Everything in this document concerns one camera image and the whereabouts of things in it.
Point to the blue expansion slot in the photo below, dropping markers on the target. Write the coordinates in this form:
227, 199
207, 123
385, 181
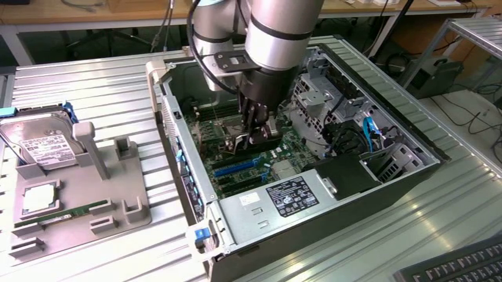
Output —
235, 168

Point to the silver power supply unit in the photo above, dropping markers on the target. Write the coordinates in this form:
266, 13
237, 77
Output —
251, 217

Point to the open black PC case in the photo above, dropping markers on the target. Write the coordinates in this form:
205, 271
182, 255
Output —
353, 211

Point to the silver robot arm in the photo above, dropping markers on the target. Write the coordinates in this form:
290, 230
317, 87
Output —
274, 44

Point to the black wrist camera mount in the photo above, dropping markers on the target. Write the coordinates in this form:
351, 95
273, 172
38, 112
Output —
231, 61

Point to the CPU socket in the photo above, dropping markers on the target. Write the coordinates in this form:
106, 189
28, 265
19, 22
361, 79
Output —
229, 129

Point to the grey parts rack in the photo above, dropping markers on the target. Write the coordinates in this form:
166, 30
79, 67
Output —
78, 191

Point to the black RAM slot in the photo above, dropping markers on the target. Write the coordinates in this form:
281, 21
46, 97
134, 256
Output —
219, 113
215, 107

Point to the grey metal frame post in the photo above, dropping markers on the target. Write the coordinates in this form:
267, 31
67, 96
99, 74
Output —
6, 88

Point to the CPU chip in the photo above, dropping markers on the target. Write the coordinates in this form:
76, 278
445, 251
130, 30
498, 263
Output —
39, 199

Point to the aluminium frame table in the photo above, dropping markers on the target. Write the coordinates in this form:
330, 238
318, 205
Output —
478, 29

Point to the black tripod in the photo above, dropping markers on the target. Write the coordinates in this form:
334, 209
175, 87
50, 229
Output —
130, 36

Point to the black keyboard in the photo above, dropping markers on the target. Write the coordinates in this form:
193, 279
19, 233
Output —
462, 264

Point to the hard disk with blue rails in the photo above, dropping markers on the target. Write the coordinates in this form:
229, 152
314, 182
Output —
39, 141

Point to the silver chipset heat sink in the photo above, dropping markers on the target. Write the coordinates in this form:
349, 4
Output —
282, 170

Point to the black plastic shroud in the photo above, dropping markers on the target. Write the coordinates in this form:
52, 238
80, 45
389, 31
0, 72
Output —
345, 176

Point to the wooden desk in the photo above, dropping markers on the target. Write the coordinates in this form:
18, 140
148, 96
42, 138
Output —
59, 13

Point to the silver disk bay cage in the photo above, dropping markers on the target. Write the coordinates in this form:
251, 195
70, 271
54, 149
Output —
314, 100

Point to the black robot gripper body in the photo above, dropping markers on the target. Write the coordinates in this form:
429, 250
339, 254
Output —
266, 88

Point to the black expansion slot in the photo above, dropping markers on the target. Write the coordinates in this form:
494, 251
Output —
243, 188
241, 179

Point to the green RAM stick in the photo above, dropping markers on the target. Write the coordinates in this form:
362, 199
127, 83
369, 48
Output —
78, 210

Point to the black graphics card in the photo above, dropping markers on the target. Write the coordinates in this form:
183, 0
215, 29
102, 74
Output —
266, 141

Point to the green motherboard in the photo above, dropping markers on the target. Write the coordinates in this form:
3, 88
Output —
274, 157

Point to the blue case latch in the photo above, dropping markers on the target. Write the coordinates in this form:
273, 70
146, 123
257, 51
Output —
201, 235

